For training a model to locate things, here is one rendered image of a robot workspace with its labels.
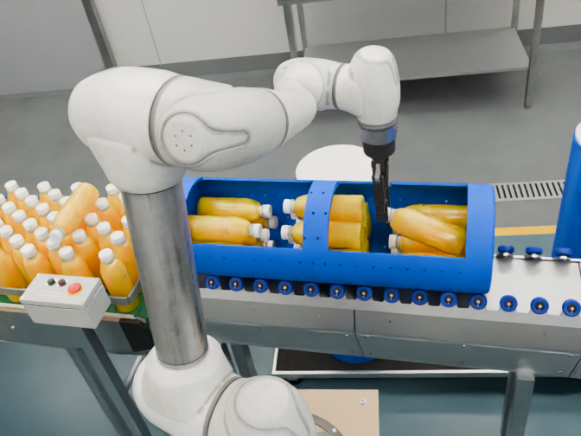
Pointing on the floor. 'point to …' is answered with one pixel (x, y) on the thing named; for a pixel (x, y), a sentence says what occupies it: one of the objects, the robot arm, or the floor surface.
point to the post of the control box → (111, 380)
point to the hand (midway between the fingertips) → (382, 205)
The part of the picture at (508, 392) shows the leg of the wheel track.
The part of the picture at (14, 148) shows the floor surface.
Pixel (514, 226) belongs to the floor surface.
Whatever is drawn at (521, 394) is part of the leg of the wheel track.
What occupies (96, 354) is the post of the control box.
